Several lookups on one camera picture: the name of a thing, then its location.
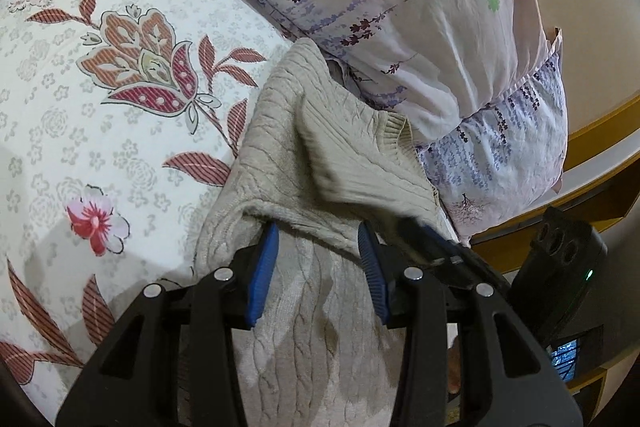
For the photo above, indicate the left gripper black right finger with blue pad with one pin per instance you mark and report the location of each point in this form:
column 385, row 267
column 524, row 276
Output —
column 429, row 282

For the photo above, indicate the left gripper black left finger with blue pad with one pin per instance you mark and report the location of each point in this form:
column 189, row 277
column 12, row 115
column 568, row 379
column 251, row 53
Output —
column 132, row 378

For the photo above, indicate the beige cable-knit sweater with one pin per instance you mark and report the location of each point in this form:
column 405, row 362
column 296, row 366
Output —
column 318, row 161

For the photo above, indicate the person's right hand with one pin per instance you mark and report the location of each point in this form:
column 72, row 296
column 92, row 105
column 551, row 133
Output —
column 454, row 367

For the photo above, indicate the blue lit screen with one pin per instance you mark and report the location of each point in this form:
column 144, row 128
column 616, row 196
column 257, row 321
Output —
column 564, row 357

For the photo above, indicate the wooden bed headboard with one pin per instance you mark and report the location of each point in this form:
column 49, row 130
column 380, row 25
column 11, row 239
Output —
column 600, row 184

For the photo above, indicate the lavender floral pillow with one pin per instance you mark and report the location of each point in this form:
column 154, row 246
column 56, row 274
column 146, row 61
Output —
column 479, row 80

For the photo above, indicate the floral bed sheet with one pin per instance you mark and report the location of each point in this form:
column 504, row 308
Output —
column 120, row 121

